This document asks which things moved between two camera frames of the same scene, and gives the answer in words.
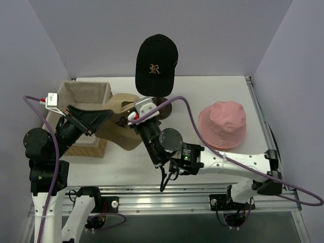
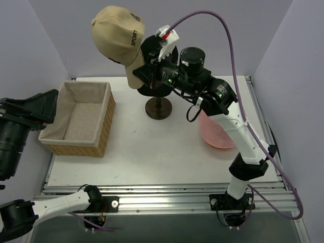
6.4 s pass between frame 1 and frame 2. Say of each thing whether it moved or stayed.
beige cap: moved
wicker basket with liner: stayed
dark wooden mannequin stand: stayed
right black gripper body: moved
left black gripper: moved
